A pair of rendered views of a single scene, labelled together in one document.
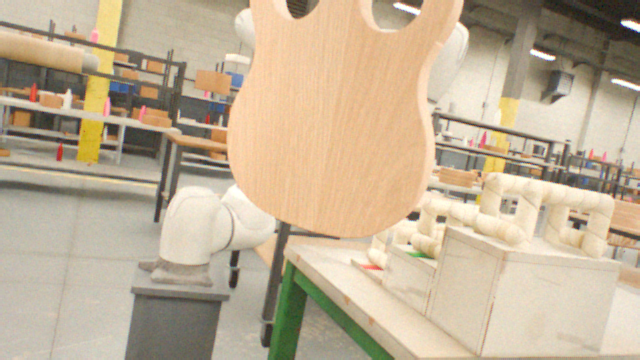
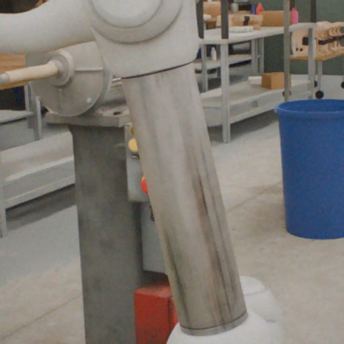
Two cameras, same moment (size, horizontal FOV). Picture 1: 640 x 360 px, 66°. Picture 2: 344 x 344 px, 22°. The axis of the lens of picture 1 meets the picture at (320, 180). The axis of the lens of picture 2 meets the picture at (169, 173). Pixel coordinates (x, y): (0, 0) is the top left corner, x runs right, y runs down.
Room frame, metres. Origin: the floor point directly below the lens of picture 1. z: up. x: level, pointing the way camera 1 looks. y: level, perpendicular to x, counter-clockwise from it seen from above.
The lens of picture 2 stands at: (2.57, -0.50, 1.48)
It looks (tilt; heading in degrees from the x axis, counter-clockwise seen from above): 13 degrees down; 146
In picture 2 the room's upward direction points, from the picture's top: 2 degrees counter-clockwise
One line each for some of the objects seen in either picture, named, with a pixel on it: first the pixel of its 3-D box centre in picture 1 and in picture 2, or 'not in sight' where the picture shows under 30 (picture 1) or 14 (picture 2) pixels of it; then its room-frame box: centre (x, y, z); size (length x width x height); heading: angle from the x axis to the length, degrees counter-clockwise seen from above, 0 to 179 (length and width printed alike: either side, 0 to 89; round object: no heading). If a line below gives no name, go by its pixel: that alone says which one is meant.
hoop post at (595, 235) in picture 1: (596, 229); not in sight; (0.84, -0.48, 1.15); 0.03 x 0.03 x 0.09
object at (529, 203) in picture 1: (525, 219); not in sight; (0.77, -0.33, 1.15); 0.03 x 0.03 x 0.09
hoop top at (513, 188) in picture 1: (530, 187); not in sight; (0.88, -0.37, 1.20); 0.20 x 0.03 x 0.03; 114
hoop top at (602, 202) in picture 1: (569, 197); not in sight; (0.81, -0.41, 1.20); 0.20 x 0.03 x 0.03; 114
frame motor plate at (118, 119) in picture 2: not in sight; (118, 108); (0.46, 0.77, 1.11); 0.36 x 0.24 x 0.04; 115
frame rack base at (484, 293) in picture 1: (521, 290); not in sight; (0.85, -0.39, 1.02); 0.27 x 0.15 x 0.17; 115
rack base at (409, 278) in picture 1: (460, 281); not in sight; (0.99, -0.32, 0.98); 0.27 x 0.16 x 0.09; 115
